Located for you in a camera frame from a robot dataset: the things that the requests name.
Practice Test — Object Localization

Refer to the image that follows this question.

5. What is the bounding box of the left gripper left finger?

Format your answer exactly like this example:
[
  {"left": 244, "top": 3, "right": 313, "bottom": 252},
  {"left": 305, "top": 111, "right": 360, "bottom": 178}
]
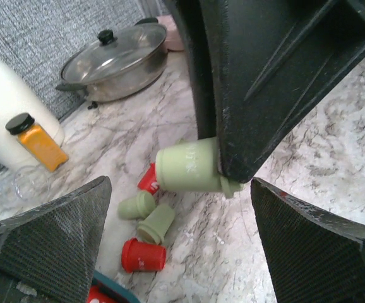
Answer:
[{"left": 0, "top": 176, "right": 112, "bottom": 302}]

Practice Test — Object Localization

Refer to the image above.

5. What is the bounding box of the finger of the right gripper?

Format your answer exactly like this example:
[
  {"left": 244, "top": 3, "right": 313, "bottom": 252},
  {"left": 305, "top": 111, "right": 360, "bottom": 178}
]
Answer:
[{"left": 165, "top": 1, "right": 365, "bottom": 183}]

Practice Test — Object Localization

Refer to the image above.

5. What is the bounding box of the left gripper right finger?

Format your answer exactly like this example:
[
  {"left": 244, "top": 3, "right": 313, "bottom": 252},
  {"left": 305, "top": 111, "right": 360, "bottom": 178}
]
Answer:
[{"left": 251, "top": 178, "right": 365, "bottom": 302}]

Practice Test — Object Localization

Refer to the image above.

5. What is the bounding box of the teal storage basket tray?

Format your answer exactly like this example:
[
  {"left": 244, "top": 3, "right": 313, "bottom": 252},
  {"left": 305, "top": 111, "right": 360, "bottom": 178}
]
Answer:
[{"left": 87, "top": 271, "right": 140, "bottom": 303}]

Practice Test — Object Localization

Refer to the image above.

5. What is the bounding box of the green coffee capsule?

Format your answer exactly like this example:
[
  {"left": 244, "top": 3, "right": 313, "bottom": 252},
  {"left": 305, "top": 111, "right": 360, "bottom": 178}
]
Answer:
[
  {"left": 117, "top": 191, "right": 156, "bottom": 220},
  {"left": 137, "top": 204, "right": 176, "bottom": 244},
  {"left": 155, "top": 138, "right": 244, "bottom": 199}
]

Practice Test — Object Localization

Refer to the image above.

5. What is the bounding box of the red coffee capsule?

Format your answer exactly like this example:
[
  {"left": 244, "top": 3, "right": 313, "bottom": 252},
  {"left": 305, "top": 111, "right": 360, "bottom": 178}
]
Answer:
[
  {"left": 138, "top": 163, "right": 159, "bottom": 195},
  {"left": 121, "top": 238, "right": 167, "bottom": 273}
]

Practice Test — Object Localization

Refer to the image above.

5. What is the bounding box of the orange spice bottle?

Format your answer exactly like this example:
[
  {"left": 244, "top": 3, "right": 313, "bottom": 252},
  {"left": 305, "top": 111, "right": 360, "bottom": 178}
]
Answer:
[{"left": 5, "top": 112, "right": 69, "bottom": 172}]

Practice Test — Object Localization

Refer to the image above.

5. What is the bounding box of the steel pot with lid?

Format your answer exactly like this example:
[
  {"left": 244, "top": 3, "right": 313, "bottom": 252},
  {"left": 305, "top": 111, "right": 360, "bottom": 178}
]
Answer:
[{"left": 56, "top": 18, "right": 168, "bottom": 103}]

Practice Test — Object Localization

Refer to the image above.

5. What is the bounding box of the white thermos jug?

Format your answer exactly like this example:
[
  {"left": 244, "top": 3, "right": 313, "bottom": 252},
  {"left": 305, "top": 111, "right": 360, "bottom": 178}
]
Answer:
[{"left": 0, "top": 47, "right": 66, "bottom": 170}]

